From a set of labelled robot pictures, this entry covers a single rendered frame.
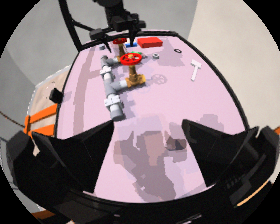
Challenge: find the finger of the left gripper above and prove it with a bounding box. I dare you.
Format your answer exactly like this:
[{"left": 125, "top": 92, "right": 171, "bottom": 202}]
[
  {"left": 97, "top": 36, "right": 111, "bottom": 53},
  {"left": 128, "top": 29, "right": 142, "bottom": 47}
]

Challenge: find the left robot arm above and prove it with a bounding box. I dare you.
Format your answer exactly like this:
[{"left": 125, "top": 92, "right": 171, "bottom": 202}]
[{"left": 97, "top": 0, "right": 139, "bottom": 32}]

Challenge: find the grey hex nut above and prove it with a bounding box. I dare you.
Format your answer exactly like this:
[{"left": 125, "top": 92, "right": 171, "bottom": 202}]
[{"left": 152, "top": 53, "right": 159, "bottom": 59}]

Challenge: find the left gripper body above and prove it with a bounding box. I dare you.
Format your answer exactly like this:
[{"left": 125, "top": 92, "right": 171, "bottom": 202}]
[{"left": 89, "top": 8, "right": 146, "bottom": 41}]

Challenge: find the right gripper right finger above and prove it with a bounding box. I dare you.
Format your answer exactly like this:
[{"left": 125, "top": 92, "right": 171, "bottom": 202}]
[{"left": 181, "top": 119, "right": 259, "bottom": 188}]

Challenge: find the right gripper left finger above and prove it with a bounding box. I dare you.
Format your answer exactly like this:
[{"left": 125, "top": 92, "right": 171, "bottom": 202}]
[{"left": 31, "top": 120, "right": 115, "bottom": 193}]

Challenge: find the grey pipe with red valve handwheels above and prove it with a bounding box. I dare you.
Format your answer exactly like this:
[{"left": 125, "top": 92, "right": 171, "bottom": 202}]
[{"left": 100, "top": 38, "right": 146, "bottom": 122}]

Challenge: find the red rectangular block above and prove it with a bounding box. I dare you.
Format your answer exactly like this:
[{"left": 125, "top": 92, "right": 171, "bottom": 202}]
[{"left": 137, "top": 37, "right": 163, "bottom": 48}]

